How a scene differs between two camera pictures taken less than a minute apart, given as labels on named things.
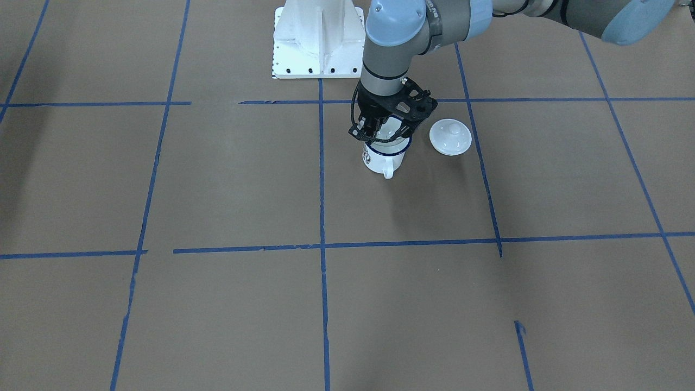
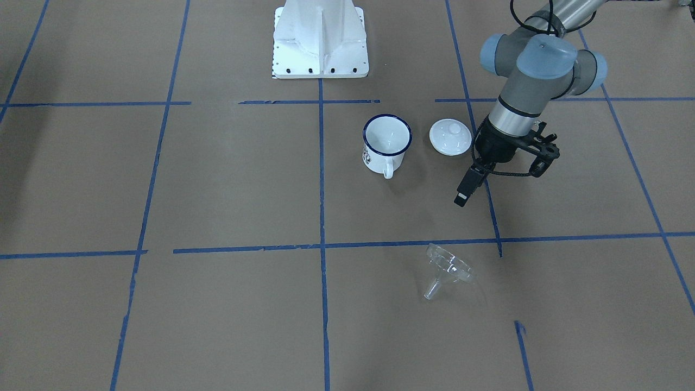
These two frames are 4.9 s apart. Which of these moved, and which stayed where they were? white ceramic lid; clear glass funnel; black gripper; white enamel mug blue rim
Moved: black gripper; clear glass funnel
Stayed: white ceramic lid; white enamel mug blue rim
